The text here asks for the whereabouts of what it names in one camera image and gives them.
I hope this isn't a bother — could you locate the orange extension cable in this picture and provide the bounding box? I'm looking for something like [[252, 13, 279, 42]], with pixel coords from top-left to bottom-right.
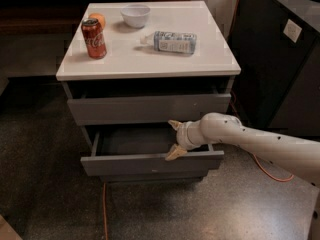
[[101, 0, 296, 240]]

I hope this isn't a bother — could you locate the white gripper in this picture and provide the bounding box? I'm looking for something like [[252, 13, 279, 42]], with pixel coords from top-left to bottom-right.
[[165, 120, 204, 161]]

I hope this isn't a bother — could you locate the black counter cabinet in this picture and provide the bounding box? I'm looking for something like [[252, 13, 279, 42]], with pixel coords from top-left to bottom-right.
[[228, 0, 320, 137]]

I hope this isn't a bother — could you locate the grey cabinet with white top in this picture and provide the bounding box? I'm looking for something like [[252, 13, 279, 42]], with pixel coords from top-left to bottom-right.
[[55, 0, 242, 185]]

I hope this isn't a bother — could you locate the grey top drawer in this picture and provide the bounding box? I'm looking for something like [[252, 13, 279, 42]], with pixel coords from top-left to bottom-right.
[[68, 93, 231, 125]]

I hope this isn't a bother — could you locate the grey drawer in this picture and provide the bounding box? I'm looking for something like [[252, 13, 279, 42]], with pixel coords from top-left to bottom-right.
[[68, 93, 231, 125], [99, 174, 207, 183], [81, 123, 224, 176]]

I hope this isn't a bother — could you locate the white bowl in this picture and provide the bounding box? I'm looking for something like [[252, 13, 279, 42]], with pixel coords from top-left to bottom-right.
[[120, 4, 151, 28]]

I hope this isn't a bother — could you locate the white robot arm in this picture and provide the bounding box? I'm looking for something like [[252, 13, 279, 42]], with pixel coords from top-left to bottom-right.
[[166, 113, 320, 240]]

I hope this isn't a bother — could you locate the clear plastic water bottle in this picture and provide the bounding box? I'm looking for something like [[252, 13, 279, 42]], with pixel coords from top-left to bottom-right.
[[140, 31, 197, 55]]

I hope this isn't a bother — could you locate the brown cardboard corner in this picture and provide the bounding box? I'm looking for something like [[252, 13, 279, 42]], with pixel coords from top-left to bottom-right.
[[0, 215, 23, 240]]

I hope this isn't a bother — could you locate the white wall outlet plate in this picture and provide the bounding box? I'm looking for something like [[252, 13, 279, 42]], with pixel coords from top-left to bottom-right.
[[283, 19, 302, 43]]

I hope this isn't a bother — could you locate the red coke can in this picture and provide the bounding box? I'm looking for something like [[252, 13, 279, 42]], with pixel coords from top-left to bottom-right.
[[81, 18, 107, 59]]

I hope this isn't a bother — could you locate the orange fruit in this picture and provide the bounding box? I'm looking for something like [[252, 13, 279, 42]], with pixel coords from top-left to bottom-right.
[[88, 13, 106, 29]]

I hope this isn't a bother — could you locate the grey bottom drawer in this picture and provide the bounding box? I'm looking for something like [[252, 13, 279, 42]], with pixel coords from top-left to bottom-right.
[[99, 174, 207, 183]]

